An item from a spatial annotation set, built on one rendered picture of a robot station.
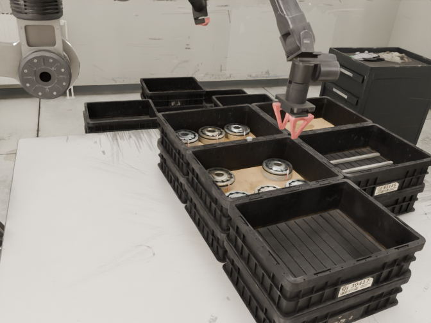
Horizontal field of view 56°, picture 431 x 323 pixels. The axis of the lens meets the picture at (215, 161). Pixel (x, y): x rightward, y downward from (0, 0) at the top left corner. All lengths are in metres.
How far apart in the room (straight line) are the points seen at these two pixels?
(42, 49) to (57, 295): 0.68
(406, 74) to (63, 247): 2.30
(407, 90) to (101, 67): 2.79
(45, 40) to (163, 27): 3.03
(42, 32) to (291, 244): 0.91
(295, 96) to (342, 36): 4.12
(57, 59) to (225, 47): 3.37
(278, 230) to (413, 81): 1.99
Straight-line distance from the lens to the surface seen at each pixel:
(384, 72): 2.76
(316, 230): 1.19
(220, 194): 1.08
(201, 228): 1.29
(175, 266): 1.19
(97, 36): 4.19
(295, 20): 1.09
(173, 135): 1.37
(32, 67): 1.27
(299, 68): 1.06
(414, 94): 3.01
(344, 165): 1.55
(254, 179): 1.35
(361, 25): 5.31
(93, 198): 1.46
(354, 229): 1.23
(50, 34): 1.29
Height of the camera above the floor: 1.53
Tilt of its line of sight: 30 degrees down
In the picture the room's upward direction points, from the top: 5 degrees clockwise
